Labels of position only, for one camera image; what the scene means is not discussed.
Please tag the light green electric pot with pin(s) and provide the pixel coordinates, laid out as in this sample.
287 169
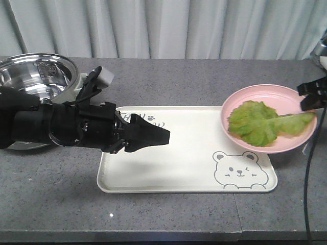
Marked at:
47 76

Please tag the green lettuce leaf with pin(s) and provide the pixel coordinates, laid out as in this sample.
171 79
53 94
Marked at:
259 125

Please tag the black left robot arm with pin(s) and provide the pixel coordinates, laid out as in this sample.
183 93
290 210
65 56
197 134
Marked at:
25 118

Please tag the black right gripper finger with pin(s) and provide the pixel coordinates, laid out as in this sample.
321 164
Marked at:
312 101
317 87

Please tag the cream bear print tray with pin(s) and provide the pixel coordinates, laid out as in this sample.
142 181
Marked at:
198 158

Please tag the white rice cooker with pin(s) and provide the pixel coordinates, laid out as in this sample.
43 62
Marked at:
318 54

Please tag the pink round plate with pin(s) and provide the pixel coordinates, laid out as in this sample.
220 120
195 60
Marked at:
284 100

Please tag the white pleated curtain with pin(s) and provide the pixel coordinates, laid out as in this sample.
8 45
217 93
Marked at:
268 30

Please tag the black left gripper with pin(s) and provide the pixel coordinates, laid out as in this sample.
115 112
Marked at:
101 127

